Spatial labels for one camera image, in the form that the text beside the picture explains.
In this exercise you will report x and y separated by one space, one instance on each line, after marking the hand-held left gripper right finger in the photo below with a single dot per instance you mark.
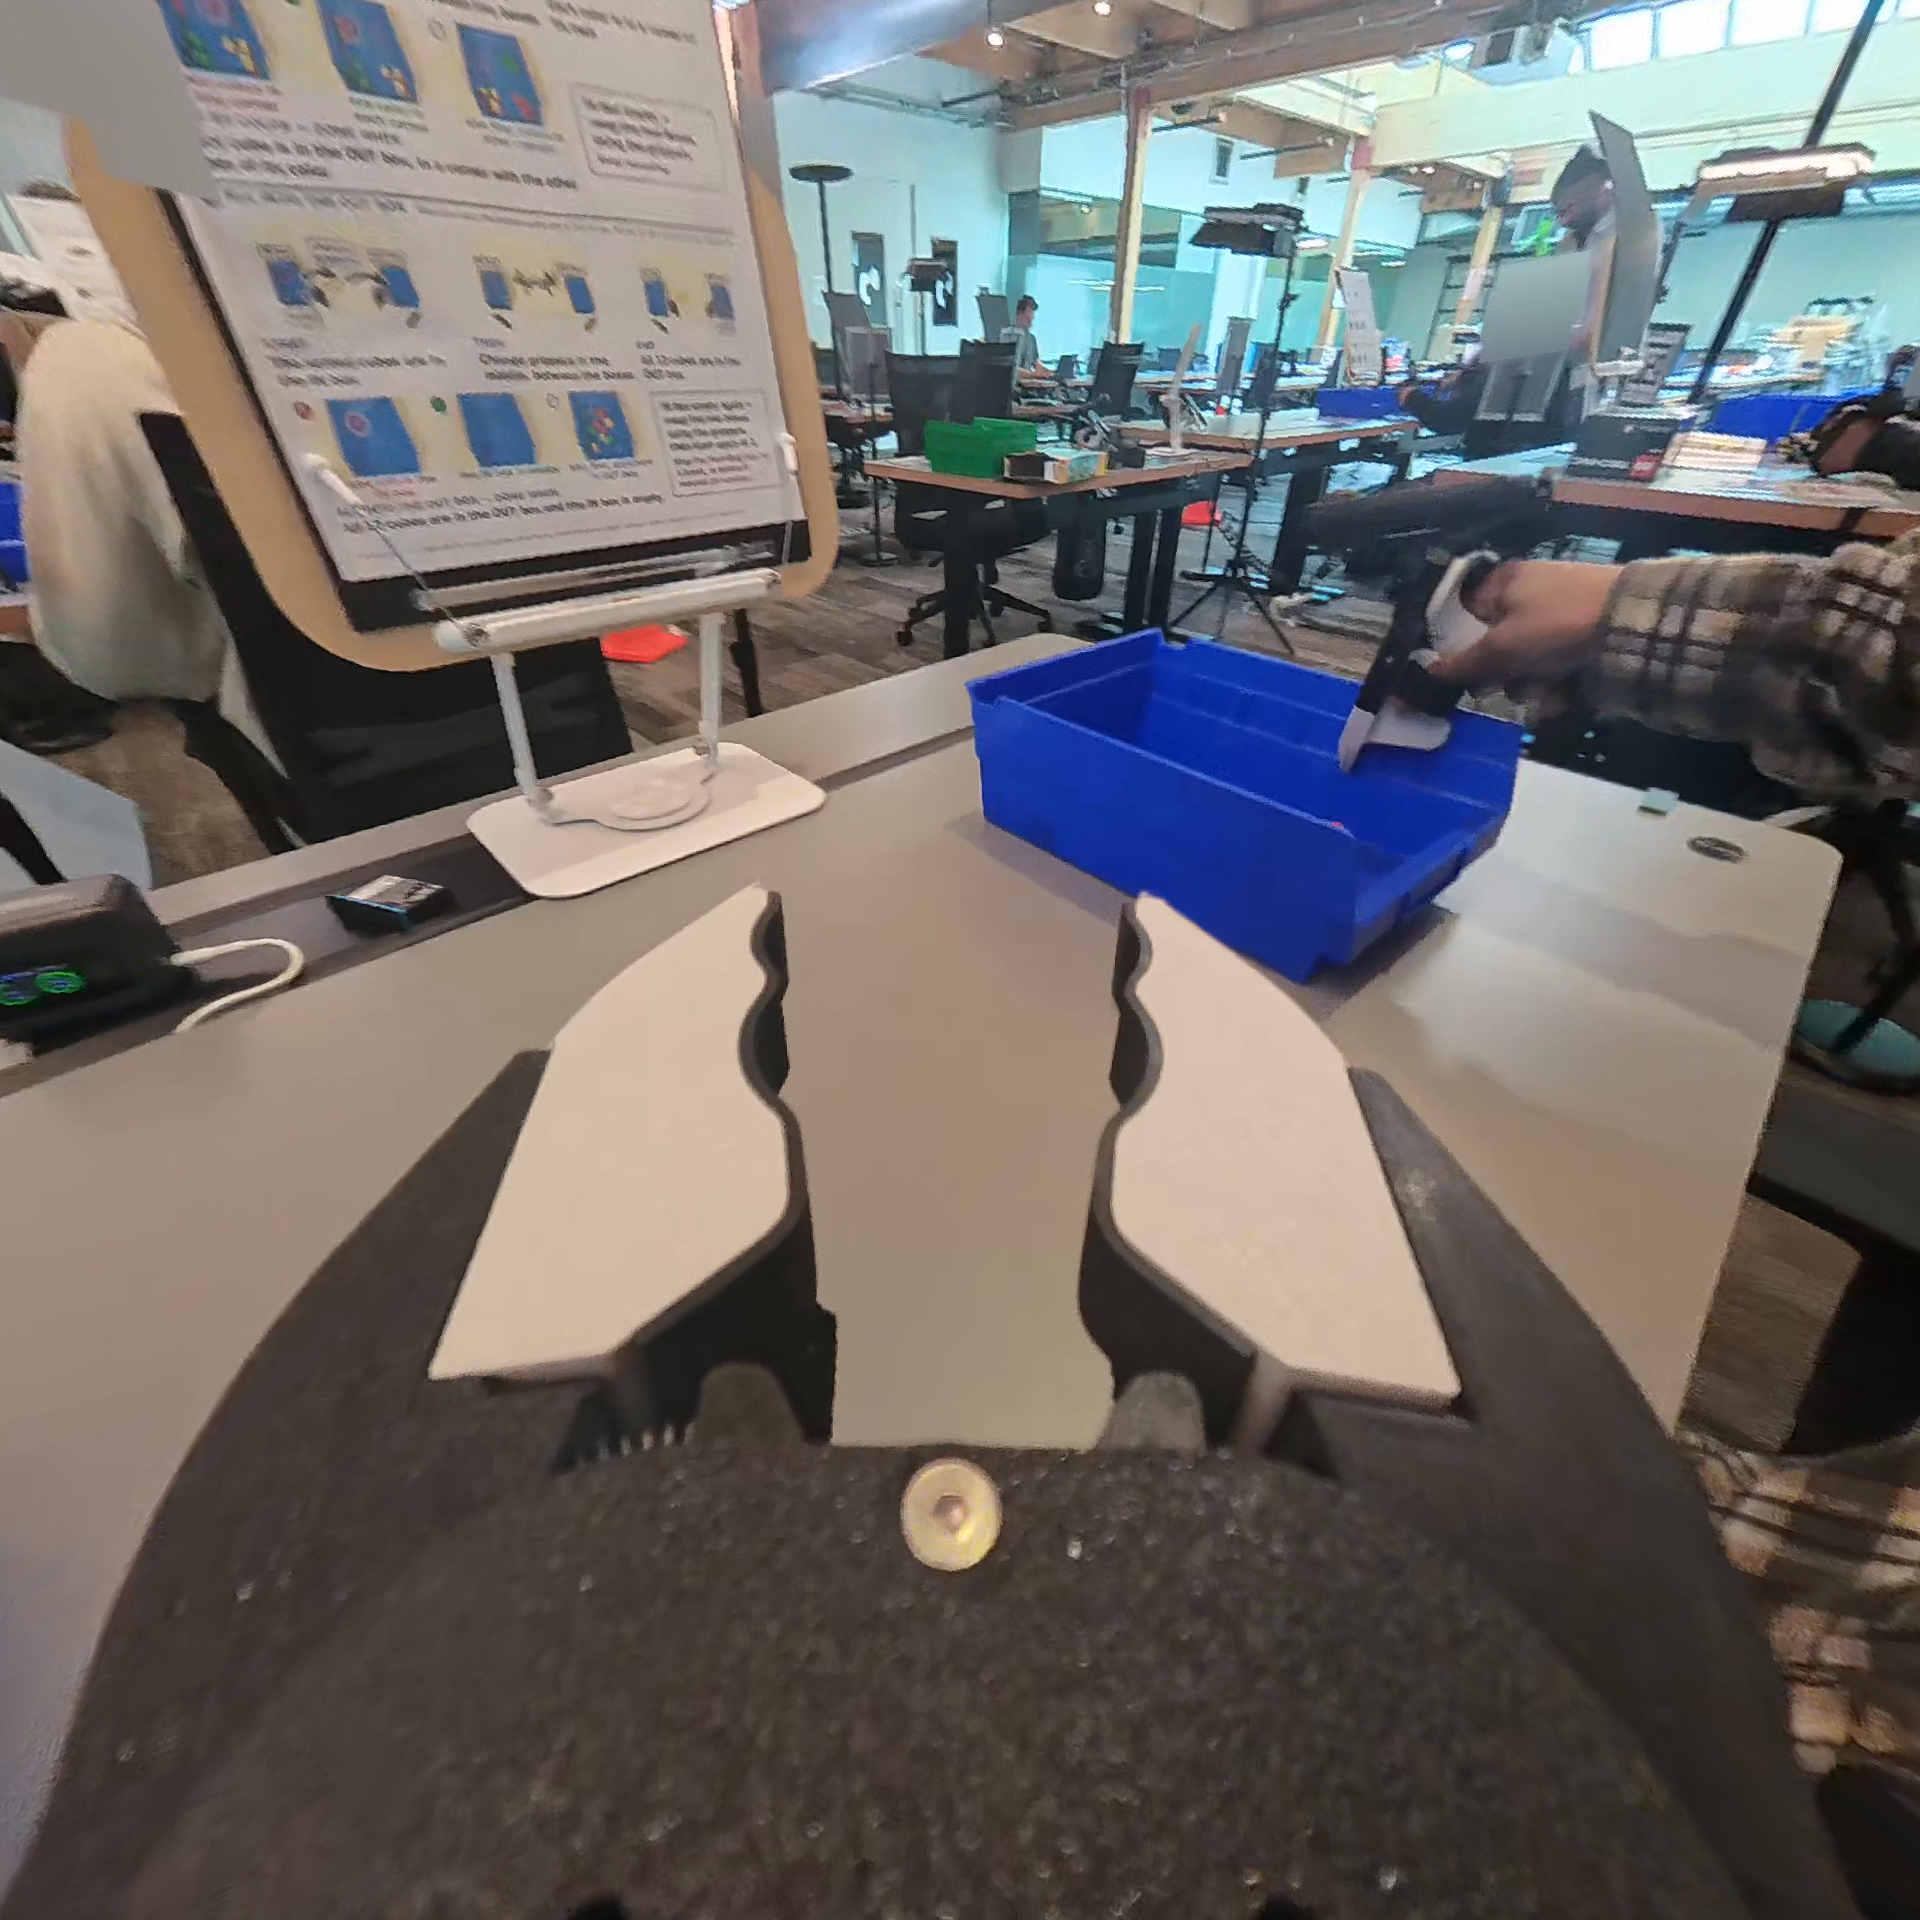
1276 1199

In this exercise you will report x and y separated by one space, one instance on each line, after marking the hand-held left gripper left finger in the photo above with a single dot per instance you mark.
631 1185

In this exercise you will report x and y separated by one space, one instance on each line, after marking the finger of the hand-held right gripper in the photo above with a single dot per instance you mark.
1357 740
1417 728

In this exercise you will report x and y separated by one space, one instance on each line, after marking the blue plastic bin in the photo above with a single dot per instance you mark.
1357 403
1783 411
1199 841

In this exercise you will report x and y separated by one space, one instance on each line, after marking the person's right forearm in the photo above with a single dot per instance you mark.
1771 662

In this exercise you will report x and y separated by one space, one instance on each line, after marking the person's right hand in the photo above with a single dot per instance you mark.
1547 632

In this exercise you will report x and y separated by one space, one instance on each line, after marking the long wooden desk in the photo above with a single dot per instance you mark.
1276 435
1726 505
1048 485

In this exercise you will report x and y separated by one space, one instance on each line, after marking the black studio light stand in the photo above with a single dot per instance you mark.
1263 452

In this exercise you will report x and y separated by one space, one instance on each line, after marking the small cardboard box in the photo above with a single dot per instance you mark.
1059 466

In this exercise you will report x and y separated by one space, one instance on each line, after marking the small black battery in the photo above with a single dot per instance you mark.
387 902

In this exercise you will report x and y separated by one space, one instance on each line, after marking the black office chair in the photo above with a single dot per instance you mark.
1858 1155
969 556

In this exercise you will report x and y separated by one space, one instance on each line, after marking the stack of green bins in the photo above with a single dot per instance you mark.
978 445

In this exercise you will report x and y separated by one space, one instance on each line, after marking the orange traffic cone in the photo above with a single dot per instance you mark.
646 644

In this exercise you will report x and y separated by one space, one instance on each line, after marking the black charging box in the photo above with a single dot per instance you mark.
77 962

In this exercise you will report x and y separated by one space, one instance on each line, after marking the silver light bar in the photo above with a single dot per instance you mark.
598 578

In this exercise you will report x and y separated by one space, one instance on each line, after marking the black floor lamp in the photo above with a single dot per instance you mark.
820 268

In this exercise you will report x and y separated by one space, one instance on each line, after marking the pale paper sheet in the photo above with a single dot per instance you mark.
77 824

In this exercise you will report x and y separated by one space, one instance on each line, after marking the person's plaid shirt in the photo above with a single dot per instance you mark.
1830 1592

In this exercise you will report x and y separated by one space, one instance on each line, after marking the white instruction sheet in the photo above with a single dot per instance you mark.
493 302

